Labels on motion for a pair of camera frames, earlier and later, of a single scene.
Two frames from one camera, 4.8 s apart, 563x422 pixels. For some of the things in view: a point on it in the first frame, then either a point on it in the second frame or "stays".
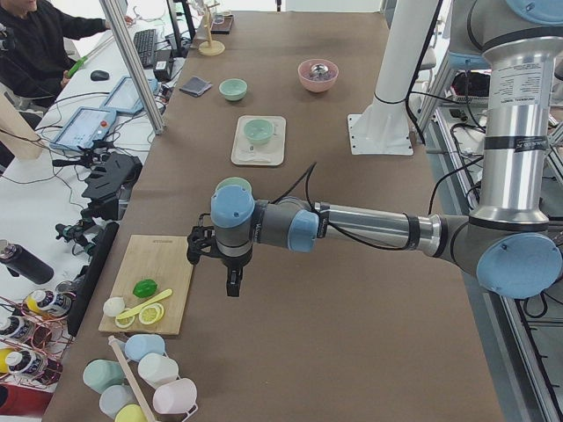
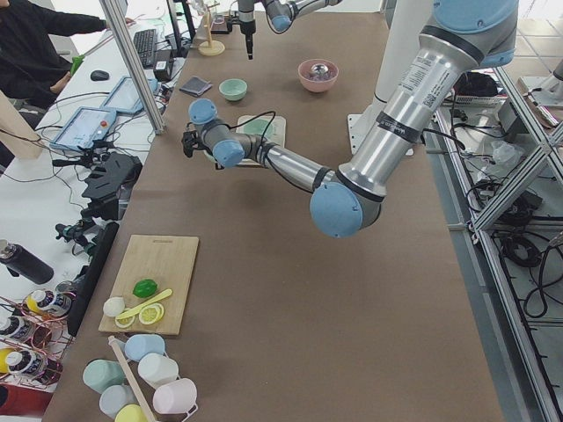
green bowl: x=233 y=188 -> x=209 y=156
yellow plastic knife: x=147 y=302 stays
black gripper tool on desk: x=115 y=171 stays
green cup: x=100 y=374 stays
